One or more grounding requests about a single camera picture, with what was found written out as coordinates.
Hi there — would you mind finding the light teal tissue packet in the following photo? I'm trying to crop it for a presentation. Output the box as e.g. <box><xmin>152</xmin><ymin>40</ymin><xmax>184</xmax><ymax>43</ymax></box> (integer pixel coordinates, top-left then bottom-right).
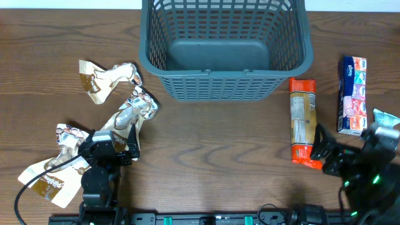
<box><xmin>373</xmin><ymin>109</ymin><xmax>400</xmax><ymax>128</ymax></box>

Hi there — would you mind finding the orange cracker sleeve package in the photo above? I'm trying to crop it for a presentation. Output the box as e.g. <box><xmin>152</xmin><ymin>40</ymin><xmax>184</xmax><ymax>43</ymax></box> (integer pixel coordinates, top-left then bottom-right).
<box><xmin>289</xmin><ymin>77</ymin><xmax>323</xmax><ymax>170</ymax></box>

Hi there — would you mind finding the colourful tissue pack box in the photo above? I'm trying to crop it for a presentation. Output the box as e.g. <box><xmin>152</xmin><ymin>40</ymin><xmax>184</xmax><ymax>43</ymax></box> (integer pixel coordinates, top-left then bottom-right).
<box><xmin>337</xmin><ymin>56</ymin><xmax>368</xmax><ymax>136</ymax></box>

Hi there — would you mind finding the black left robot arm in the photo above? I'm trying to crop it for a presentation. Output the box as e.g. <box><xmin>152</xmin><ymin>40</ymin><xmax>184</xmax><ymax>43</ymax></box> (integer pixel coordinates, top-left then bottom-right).
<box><xmin>77</xmin><ymin>127</ymin><xmax>139</xmax><ymax>225</ymax></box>

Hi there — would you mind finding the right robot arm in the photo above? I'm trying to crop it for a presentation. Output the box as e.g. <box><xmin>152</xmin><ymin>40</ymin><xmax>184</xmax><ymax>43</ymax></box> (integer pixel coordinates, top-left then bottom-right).
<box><xmin>287</xmin><ymin>123</ymin><xmax>399</xmax><ymax>224</ymax></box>

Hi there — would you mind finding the tan snack pouch middle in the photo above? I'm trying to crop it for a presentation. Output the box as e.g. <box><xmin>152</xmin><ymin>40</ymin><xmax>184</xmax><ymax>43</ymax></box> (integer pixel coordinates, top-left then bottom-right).
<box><xmin>101</xmin><ymin>86</ymin><xmax>158</xmax><ymax>157</ymax></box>

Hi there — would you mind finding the tan snack pouch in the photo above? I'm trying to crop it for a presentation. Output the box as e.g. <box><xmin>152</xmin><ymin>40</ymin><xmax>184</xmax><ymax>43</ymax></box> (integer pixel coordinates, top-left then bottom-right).
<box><xmin>18</xmin><ymin>124</ymin><xmax>90</xmax><ymax>208</ymax></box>
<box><xmin>101</xmin><ymin>86</ymin><xmax>158</xmax><ymax>157</ymax></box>
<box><xmin>79</xmin><ymin>60</ymin><xmax>143</xmax><ymax>104</ymax></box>

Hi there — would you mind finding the tan snack pouch lower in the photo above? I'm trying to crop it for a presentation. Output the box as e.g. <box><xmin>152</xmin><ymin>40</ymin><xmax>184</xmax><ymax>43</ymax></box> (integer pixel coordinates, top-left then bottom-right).
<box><xmin>18</xmin><ymin>124</ymin><xmax>90</xmax><ymax>208</ymax></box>

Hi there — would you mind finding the tan snack pouch upper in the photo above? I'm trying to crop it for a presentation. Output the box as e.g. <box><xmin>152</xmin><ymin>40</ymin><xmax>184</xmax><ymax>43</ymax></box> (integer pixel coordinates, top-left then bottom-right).
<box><xmin>79</xmin><ymin>60</ymin><xmax>143</xmax><ymax>104</ymax></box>

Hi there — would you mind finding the grey plastic basket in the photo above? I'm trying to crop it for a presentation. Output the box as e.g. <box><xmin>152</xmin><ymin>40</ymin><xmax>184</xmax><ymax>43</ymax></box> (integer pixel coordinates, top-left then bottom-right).
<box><xmin>139</xmin><ymin>0</ymin><xmax>313</xmax><ymax>101</ymax></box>

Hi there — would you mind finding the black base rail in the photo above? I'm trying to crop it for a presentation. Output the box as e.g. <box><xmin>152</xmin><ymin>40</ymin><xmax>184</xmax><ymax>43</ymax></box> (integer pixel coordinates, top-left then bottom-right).
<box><xmin>48</xmin><ymin>211</ymin><xmax>344</xmax><ymax>225</ymax></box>

